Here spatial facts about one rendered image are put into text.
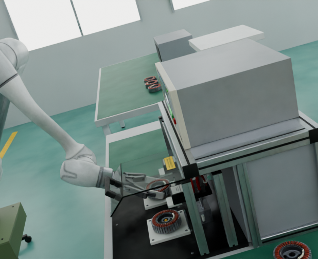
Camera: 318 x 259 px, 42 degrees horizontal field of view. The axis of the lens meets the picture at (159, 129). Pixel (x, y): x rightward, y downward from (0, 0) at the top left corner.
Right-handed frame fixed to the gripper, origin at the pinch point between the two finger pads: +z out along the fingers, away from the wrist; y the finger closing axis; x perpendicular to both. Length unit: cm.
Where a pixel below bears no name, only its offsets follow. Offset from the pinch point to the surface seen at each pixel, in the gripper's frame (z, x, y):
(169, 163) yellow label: -6.7, 25.6, 31.0
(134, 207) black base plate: -8.2, -9.5, 2.8
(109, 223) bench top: -16.9, -17.2, 6.5
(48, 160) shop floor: -60, -129, -274
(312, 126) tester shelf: 30, 53, 44
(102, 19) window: -36, 18, -447
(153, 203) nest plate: -1.4, -4.1, 6.4
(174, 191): -0.2, 12.6, 25.5
